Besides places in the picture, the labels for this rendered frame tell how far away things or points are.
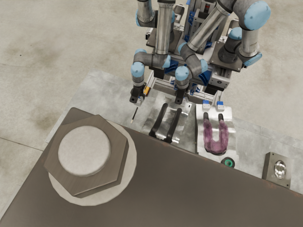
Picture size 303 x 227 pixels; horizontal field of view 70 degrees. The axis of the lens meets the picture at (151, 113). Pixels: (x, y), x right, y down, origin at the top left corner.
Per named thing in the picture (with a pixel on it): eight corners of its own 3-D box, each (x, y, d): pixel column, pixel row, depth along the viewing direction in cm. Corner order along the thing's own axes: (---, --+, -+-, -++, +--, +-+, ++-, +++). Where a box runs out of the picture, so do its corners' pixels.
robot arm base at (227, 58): (220, 45, 164) (224, 35, 155) (240, 50, 162) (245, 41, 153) (215, 60, 158) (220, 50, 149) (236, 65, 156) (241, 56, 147)
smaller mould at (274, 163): (265, 153, 153) (270, 151, 147) (287, 161, 151) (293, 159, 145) (260, 181, 145) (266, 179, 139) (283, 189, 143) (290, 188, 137)
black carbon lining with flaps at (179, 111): (163, 103, 161) (164, 97, 153) (183, 110, 159) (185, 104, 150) (145, 145, 147) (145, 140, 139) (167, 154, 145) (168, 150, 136)
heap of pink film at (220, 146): (201, 118, 158) (204, 113, 151) (226, 120, 157) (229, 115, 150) (202, 153, 147) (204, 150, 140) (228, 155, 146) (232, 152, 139)
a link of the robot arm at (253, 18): (249, 44, 147) (254, -18, 98) (263, 61, 142) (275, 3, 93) (233, 55, 150) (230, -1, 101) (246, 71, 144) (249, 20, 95)
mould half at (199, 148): (195, 107, 168) (197, 100, 158) (228, 110, 168) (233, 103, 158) (195, 173, 147) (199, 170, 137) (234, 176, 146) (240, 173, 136)
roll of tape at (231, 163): (220, 157, 140) (222, 156, 137) (233, 159, 140) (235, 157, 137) (220, 169, 137) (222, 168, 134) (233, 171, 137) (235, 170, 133)
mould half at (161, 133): (158, 98, 171) (158, 89, 159) (189, 109, 167) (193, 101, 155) (132, 156, 151) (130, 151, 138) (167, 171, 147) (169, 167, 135)
